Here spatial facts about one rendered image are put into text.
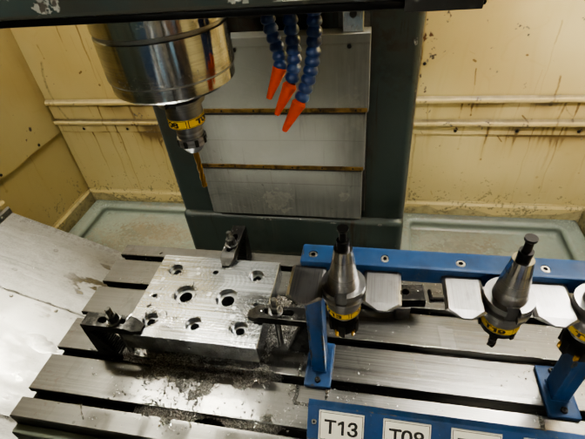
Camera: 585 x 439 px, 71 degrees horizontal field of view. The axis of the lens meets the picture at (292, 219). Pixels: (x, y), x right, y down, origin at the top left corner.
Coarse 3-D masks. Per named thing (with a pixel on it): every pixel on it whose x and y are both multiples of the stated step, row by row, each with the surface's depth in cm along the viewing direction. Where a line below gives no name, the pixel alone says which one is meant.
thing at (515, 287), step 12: (516, 252) 51; (516, 264) 50; (528, 264) 49; (504, 276) 52; (516, 276) 50; (528, 276) 50; (492, 288) 55; (504, 288) 52; (516, 288) 51; (528, 288) 51; (504, 300) 53; (516, 300) 52
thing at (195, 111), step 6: (168, 108) 54; (174, 108) 53; (192, 108) 54; (198, 108) 55; (168, 114) 54; (174, 114) 54; (180, 114) 54; (186, 114) 54; (192, 114) 54; (198, 114) 55; (174, 120) 55; (180, 120) 54; (186, 120) 54
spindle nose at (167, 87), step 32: (96, 32) 44; (128, 32) 42; (160, 32) 42; (192, 32) 44; (224, 32) 48; (128, 64) 45; (160, 64) 44; (192, 64) 46; (224, 64) 49; (128, 96) 48; (160, 96) 47; (192, 96) 48
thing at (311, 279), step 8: (296, 272) 62; (304, 272) 62; (312, 272) 62; (320, 272) 62; (296, 280) 61; (304, 280) 61; (312, 280) 61; (320, 280) 61; (288, 288) 60; (296, 288) 60; (304, 288) 60; (312, 288) 60; (320, 288) 60; (288, 296) 59; (296, 296) 59; (304, 296) 59; (312, 296) 58; (320, 296) 59; (304, 304) 58
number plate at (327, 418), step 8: (320, 416) 72; (328, 416) 72; (336, 416) 71; (344, 416) 71; (352, 416) 71; (360, 416) 71; (320, 424) 72; (328, 424) 72; (336, 424) 71; (344, 424) 71; (352, 424) 71; (360, 424) 71; (320, 432) 72; (328, 432) 72; (336, 432) 71; (344, 432) 71; (352, 432) 71; (360, 432) 71
